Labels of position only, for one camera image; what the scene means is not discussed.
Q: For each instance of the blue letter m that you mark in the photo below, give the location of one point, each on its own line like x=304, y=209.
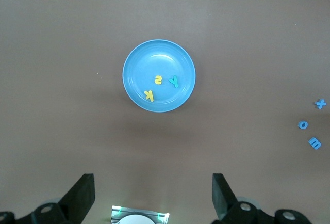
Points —
x=315, y=143

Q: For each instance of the brown table cover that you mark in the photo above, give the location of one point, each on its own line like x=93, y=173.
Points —
x=77, y=53

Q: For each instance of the blue letter o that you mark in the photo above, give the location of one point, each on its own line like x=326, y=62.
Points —
x=299, y=125

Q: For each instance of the yellow letter k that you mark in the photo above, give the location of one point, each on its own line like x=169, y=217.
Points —
x=150, y=96

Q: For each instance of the blue letter x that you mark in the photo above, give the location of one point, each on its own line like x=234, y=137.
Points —
x=321, y=104

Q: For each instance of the teal letter y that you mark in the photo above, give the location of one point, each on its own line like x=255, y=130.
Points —
x=175, y=82

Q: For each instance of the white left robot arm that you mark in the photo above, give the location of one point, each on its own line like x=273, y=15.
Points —
x=136, y=220

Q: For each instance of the yellow letter s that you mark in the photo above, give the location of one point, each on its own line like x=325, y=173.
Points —
x=158, y=79

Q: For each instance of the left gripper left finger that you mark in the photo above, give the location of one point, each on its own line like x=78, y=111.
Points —
x=77, y=198

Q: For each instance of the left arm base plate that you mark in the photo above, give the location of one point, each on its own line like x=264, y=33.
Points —
x=116, y=212

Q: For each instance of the blue plate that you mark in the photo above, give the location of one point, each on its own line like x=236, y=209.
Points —
x=159, y=58

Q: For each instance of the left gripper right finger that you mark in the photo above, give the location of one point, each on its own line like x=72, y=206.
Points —
x=224, y=198

